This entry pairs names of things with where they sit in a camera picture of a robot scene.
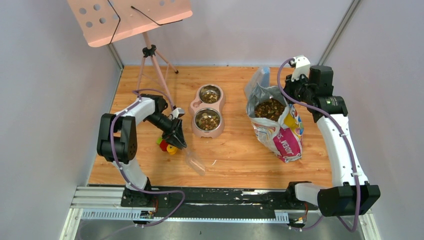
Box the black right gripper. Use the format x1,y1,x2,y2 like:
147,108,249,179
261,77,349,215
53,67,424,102
282,72,314,105

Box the clear plastic food scoop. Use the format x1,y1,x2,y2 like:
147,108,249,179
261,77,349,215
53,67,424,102
183,147,206,176

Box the cat food bag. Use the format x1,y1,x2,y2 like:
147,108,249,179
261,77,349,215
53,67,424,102
246,85,304,163

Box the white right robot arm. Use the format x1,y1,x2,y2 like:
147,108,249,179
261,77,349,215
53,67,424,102
283,65,381,217

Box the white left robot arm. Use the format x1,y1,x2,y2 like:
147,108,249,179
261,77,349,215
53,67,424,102
96,94,187,207

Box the brown pet food kibble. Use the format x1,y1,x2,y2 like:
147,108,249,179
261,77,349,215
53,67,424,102
254,98,285,122

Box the yellow traffic light block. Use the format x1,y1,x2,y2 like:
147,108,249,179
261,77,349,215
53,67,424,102
166,144,179,155

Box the red toy block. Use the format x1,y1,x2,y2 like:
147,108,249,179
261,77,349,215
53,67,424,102
159,139,169,152

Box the steel bowl near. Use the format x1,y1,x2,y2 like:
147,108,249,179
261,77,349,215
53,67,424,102
194,108,221,132

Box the steel bowl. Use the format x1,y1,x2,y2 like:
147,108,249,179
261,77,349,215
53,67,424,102
194,108,221,132
198,85,222,104

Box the pink double bowl feeder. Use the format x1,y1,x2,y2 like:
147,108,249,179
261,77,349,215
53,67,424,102
188,84,226,139

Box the blue item in bubble wrap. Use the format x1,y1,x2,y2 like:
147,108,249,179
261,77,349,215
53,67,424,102
244,66,270,98

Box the steel bowl far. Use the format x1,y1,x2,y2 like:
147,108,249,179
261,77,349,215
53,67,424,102
198,85,222,104

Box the pink music stand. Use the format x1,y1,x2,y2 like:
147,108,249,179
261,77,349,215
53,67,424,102
67,0,193,95

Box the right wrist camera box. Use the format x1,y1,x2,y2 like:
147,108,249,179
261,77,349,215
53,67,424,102
289,55,311,82

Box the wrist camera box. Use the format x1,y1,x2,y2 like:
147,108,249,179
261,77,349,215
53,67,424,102
168,107,185,120
289,55,311,82

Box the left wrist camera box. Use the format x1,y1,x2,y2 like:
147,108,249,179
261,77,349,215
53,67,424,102
168,107,185,120

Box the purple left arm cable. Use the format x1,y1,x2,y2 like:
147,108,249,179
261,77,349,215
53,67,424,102
109,88,186,228

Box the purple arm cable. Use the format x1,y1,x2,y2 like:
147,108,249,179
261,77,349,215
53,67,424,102
109,88,186,228
276,57,362,233

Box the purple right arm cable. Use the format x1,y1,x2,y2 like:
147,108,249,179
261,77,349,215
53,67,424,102
276,57,362,233

